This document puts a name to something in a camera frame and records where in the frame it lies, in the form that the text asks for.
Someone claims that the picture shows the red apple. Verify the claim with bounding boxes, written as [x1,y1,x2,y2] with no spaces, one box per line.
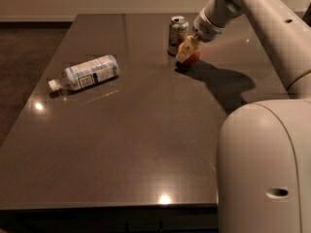
[176,43,201,65]

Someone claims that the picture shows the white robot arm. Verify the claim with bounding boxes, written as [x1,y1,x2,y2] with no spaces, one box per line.
[177,0,311,233]

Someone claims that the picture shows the silver 7up can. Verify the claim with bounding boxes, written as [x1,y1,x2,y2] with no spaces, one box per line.
[167,16,189,56]

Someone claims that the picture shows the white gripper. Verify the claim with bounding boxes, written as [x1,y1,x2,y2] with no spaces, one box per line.
[176,11,223,63]

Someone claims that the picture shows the clear plastic water bottle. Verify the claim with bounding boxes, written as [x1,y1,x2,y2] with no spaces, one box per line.
[49,55,120,91]

